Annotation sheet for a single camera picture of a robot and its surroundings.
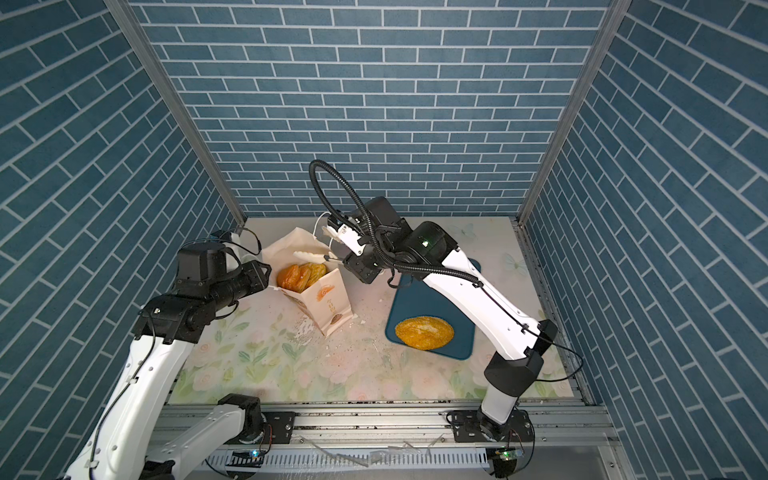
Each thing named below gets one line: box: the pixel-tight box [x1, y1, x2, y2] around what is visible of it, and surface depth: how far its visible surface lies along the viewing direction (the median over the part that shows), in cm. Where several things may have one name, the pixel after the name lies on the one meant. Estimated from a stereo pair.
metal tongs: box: [293, 226, 344, 265], surface depth 68 cm
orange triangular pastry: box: [277, 264, 311, 293], surface depth 82 cm
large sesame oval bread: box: [395, 316, 455, 351], surface depth 87 cm
